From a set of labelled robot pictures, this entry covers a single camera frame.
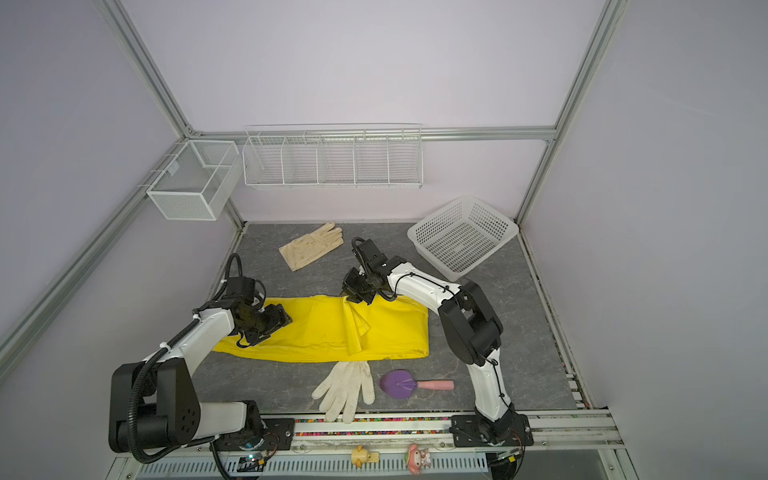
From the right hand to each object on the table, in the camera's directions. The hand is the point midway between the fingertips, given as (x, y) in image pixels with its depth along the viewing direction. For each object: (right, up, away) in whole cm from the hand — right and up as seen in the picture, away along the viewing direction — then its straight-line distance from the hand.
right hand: (335, 293), depth 87 cm
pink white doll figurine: (+23, -35, -19) cm, 46 cm away
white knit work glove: (+4, -24, -6) cm, 25 cm away
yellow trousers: (+1, -11, +1) cm, 11 cm away
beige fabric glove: (-17, +13, +25) cm, 33 cm away
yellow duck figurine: (+10, -34, -20) cm, 41 cm away
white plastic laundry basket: (+43, +18, +28) cm, 55 cm away
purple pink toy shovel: (+19, -24, -7) cm, 31 cm away
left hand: (-16, -10, 0) cm, 19 cm away
